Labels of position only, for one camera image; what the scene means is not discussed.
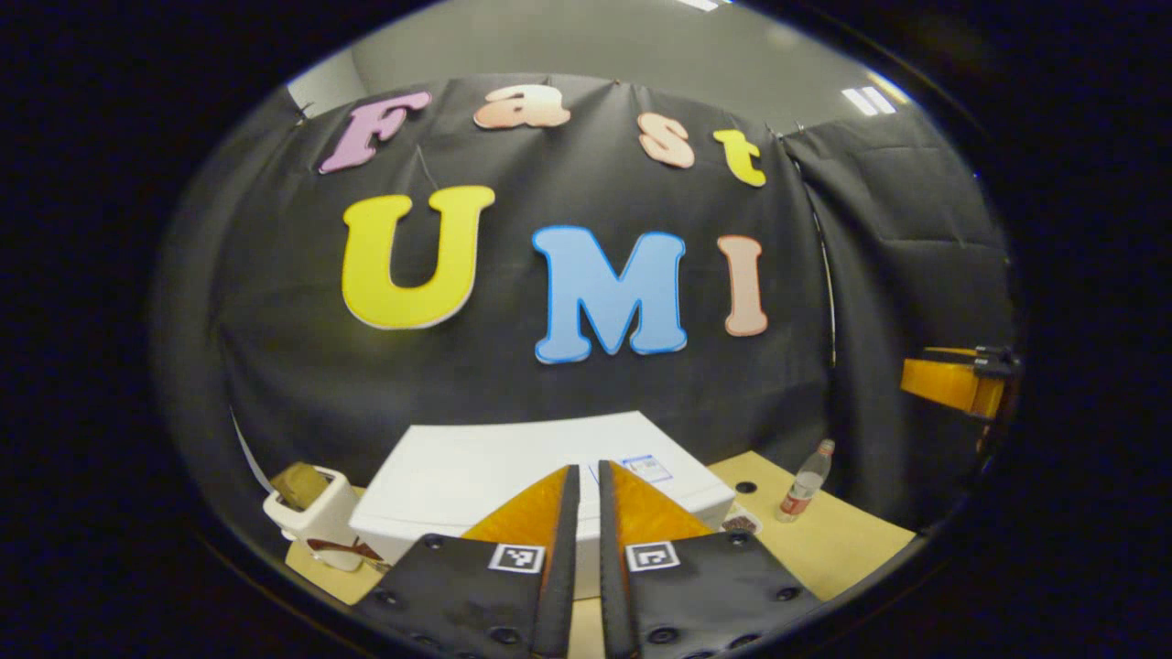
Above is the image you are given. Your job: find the white toaster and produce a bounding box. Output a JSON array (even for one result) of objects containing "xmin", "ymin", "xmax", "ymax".
[{"xmin": 263, "ymin": 465, "xmax": 365, "ymax": 573}]

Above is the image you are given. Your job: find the brown bread slice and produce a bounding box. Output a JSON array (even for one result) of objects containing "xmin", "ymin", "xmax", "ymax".
[{"xmin": 270, "ymin": 462, "xmax": 332, "ymax": 511}]

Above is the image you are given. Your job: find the white microwave oven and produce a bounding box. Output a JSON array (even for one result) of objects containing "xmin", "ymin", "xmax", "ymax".
[{"xmin": 348, "ymin": 410, "xmax": 736, "ymax": 600}]

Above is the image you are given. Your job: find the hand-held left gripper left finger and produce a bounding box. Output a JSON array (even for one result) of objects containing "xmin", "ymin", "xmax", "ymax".
[{"xmin": 351, "ymin": 463, "xmax": 581, "ymax": 659}]

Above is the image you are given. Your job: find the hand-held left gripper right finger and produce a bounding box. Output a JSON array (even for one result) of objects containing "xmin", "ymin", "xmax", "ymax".
[{"xmin": 598, "ymin": 459, "xmax": 825, "ymax": 659}]

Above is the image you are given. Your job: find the clear plastic water bottle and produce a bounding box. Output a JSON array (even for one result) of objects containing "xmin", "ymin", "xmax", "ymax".
[{"xmin": 776, "ymin": 438, "xmax": 836, "ymax": 524}]

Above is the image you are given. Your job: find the dark brown utensil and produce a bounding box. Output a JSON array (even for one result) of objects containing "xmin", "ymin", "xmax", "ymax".
[{"xmin": 305, "ymin": 537, "xmax": 393, "ymax": 575}]

